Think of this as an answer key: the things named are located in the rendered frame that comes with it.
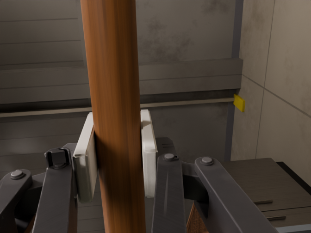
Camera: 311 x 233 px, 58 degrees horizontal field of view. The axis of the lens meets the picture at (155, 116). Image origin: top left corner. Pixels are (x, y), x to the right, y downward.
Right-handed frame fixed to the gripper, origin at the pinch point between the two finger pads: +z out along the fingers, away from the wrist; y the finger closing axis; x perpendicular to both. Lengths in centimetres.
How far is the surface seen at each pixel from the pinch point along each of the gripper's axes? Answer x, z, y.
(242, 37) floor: -14, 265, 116
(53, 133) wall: -110, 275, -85
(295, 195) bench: -98, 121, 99
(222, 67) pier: -42, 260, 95
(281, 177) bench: -98, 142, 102
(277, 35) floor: -8, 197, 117
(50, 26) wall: 2, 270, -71
